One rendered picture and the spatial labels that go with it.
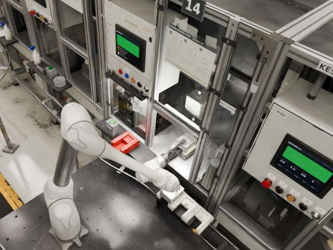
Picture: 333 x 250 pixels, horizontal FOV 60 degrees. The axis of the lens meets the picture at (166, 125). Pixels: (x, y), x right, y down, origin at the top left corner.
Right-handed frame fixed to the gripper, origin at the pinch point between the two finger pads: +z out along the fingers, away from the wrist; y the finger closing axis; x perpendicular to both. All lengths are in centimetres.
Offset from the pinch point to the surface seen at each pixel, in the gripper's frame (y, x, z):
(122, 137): -3.6, 35.5, -24.1
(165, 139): -9.0, 17.1, 1.9
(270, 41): 101, -38, -14
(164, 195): -7.9, -16.7, -33.7
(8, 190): -99, 121, -92
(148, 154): -9.0, 14.5, -17.6
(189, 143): 2.9, -3.6, 2.8
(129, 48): 64, 37, -17
